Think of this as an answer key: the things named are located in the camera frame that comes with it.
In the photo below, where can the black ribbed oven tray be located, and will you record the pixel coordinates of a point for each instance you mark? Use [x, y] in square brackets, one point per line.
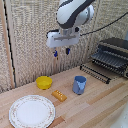
[110, 60]

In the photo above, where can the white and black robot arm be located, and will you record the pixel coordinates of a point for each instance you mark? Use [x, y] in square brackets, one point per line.
[71, 13]

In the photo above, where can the yellow bowl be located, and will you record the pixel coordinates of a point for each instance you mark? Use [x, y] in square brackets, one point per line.
[44, 82]

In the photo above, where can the white floral rim plate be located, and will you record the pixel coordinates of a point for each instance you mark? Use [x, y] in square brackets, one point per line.
[32, 112]

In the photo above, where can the black toaster oven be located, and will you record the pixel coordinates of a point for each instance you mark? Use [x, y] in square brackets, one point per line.
[115, 45]

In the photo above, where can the orange toy bread loaf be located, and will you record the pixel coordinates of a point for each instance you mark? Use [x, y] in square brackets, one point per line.
[59, 95]

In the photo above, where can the blue cup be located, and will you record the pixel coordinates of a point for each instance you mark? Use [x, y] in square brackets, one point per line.
[79, 85]

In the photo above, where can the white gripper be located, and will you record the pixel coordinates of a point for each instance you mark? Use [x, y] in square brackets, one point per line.
[63, 38]

